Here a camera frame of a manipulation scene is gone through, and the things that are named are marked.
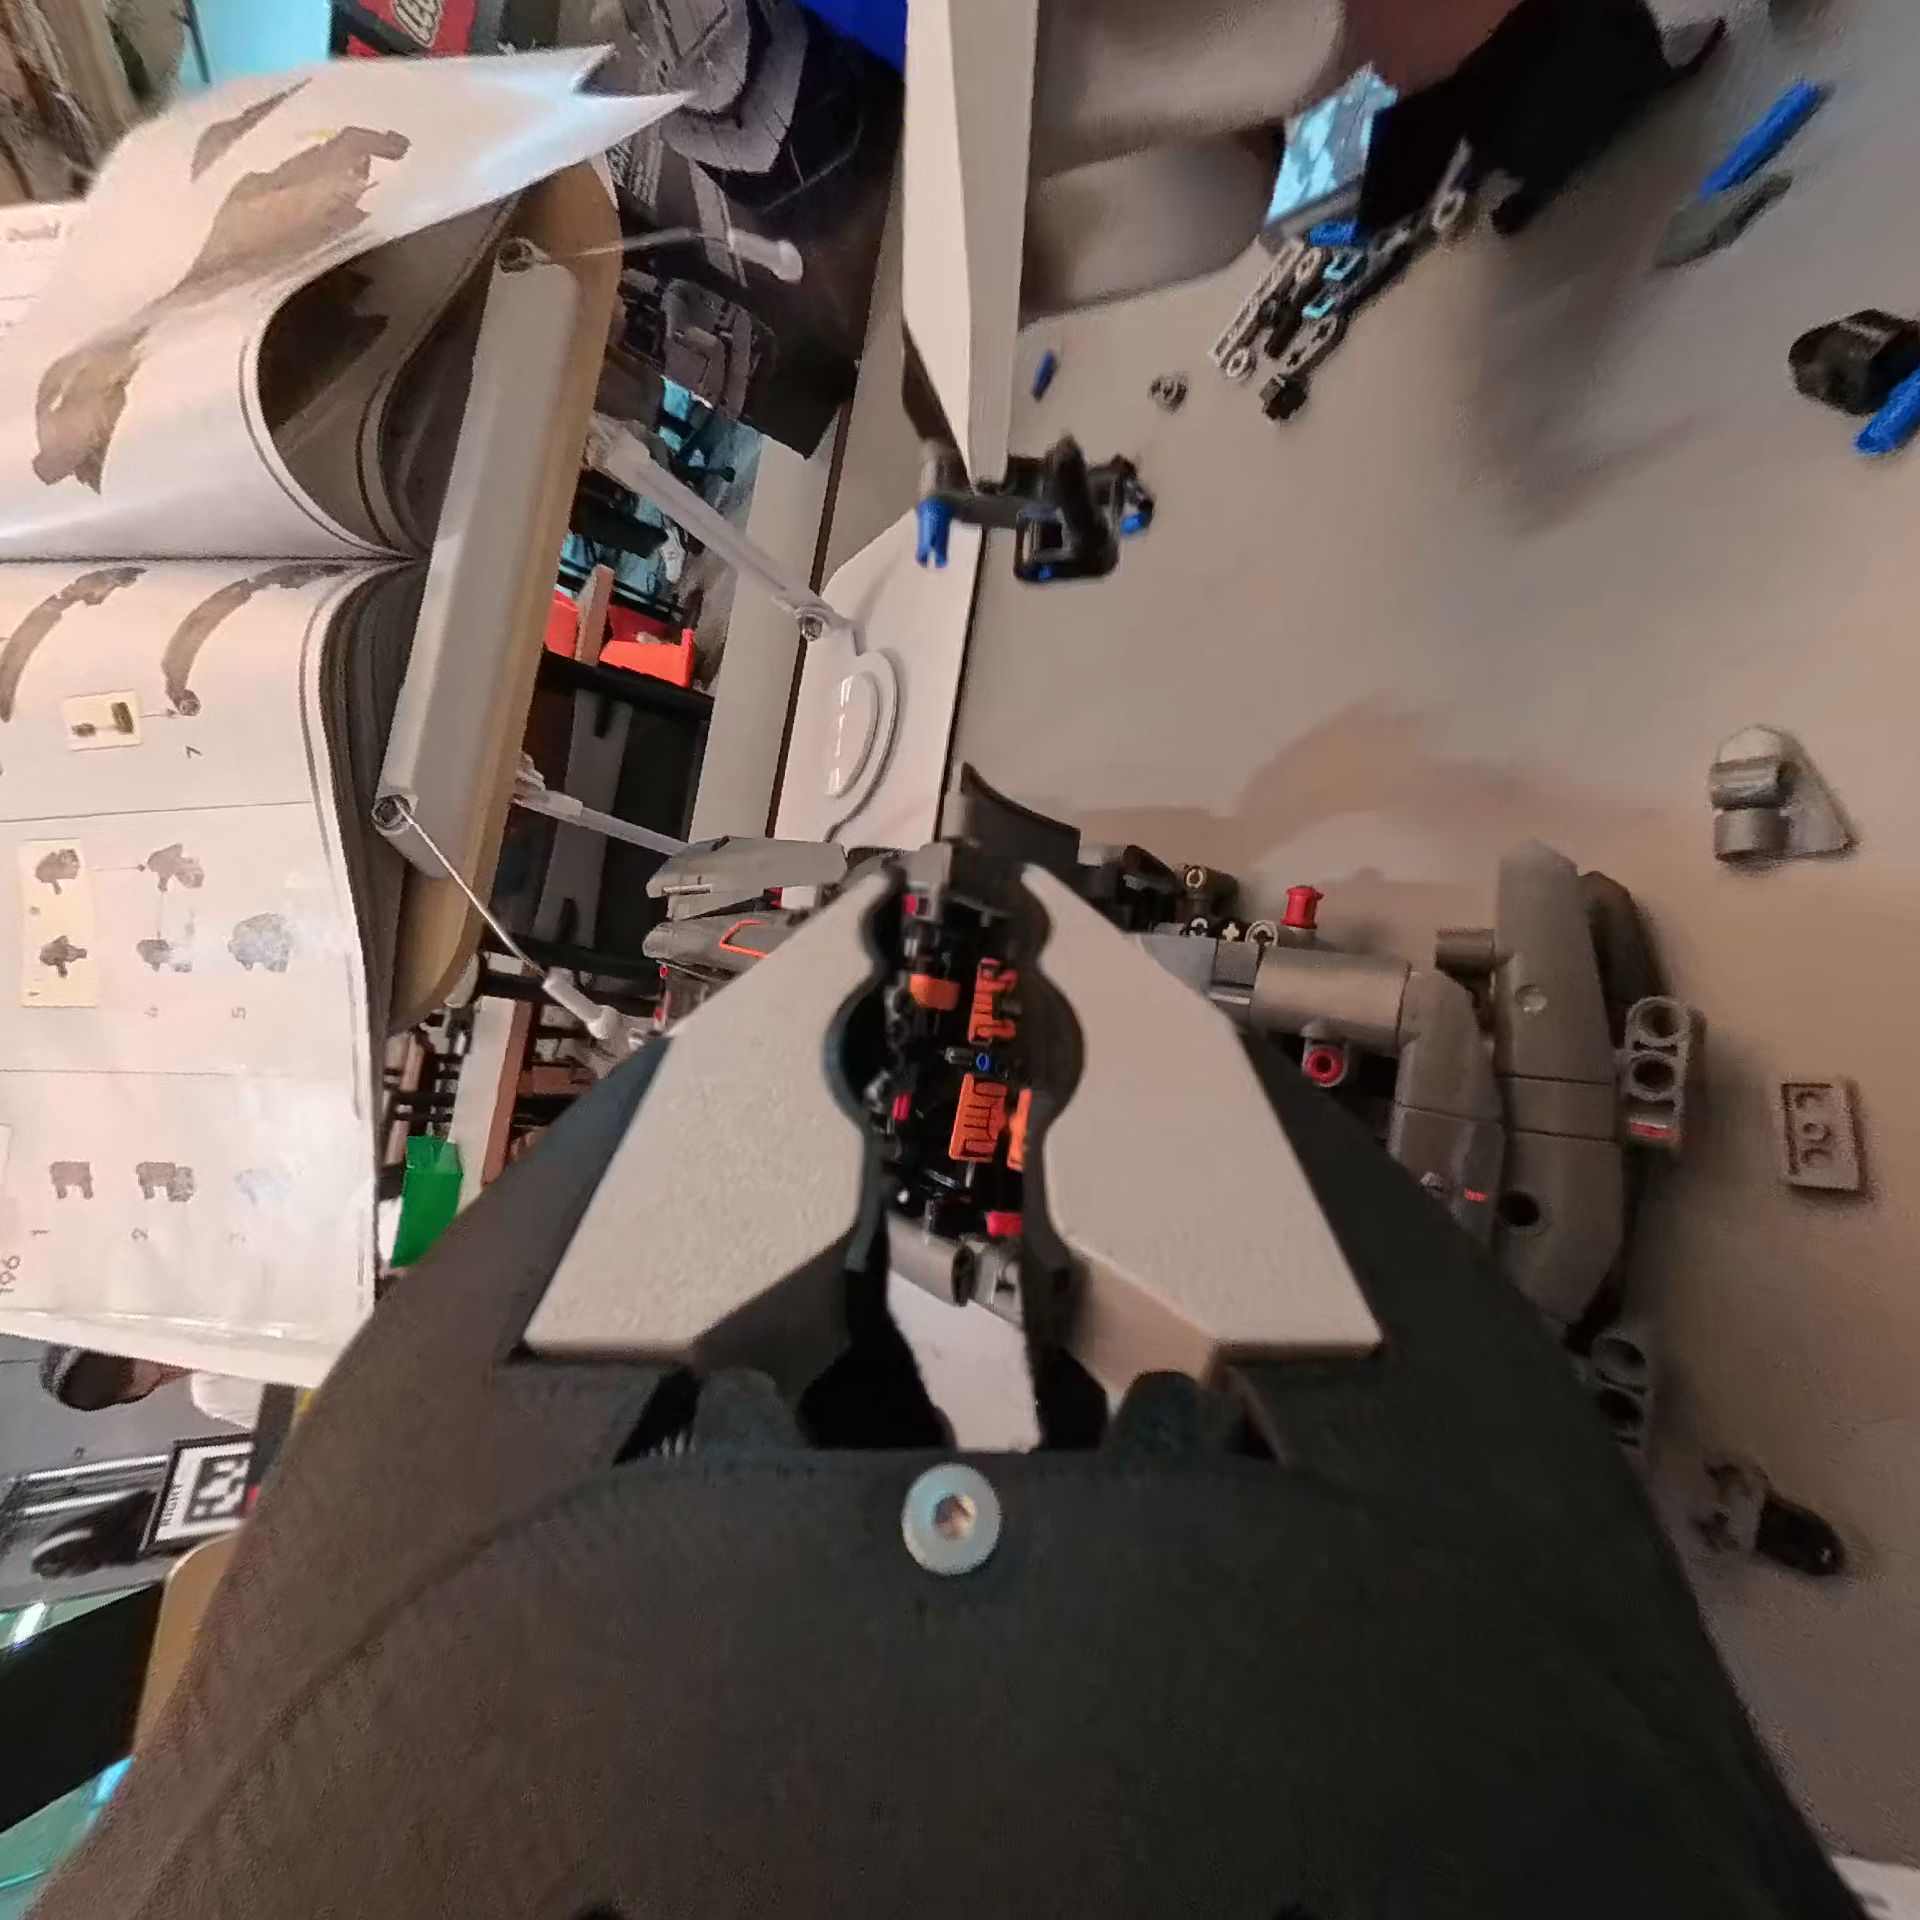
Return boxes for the red storage bin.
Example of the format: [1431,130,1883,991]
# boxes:
[544,588,700,686]

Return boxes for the white instruction booklet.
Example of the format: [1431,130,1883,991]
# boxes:
[0,47,696,1349]

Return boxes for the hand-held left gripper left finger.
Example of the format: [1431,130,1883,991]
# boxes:
[519,868,902,1411]

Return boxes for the grey and black lego pin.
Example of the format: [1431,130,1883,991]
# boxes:
[1690,1460,1847,1582]

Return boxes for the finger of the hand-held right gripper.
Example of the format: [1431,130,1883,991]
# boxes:
[902,0,1046,491]

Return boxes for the black lego set box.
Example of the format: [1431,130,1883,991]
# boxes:
[326,0,904,453]

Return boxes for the green plastic object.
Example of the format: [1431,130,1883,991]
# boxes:
[389,1132,471,1275]

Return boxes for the black angled lego connector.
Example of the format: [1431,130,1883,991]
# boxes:
[1787,307,1920,418]

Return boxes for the grey lego slope tile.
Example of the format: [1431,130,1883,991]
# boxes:
[1655,172,1795,270]

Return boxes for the grey lego panel assembly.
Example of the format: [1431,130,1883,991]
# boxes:
[1264,66,1399,253]

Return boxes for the grey studded slope piece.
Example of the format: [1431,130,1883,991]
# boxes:
[1777,1073,1872,1198]

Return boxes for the grey rounded hinge piece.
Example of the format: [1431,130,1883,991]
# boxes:
[1707,725,1850,868]

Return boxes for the black lego frame piece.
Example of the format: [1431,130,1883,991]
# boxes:
[912,436,1155,588]

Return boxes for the pile of small lego pieces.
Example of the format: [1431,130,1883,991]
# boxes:
[1209,140,1520,422]

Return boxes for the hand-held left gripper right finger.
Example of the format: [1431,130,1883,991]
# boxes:
[1018,864,1384,1428]

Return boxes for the grey lego car model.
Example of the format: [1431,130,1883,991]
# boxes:
[644,762,1707,1448]

